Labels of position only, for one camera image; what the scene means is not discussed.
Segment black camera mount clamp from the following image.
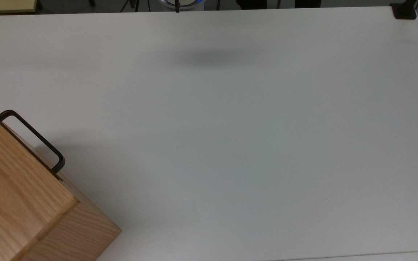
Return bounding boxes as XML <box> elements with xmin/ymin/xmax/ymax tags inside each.
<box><xmin>390</xmin><ymin>0</ymin><xmax>418</xmax><ymax>20</ymax></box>

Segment black tripod legs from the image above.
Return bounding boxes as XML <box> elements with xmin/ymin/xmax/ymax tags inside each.
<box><xmin>120</xmin><ymin>0</ymin><xmax>140</xmax><ymax>13</ymax></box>

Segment black metal drawer handle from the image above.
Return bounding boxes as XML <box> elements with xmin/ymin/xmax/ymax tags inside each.
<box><xmin>0</xmin><ymin>110</ymin><xmax>65</xmax><ymax>174</ymax></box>

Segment pale yellow side table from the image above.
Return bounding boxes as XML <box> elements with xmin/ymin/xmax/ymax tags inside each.
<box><xmin>0</xmin><ymin>0</ymin><xmax>38</xmax><ymax>14</ymax></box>

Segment light wooden drawer cabinet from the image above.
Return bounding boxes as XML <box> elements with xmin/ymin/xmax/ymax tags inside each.
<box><xmin>0</xmin><ymin>101</ymin><xmax>122</xmax><ymax>261</ymax></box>

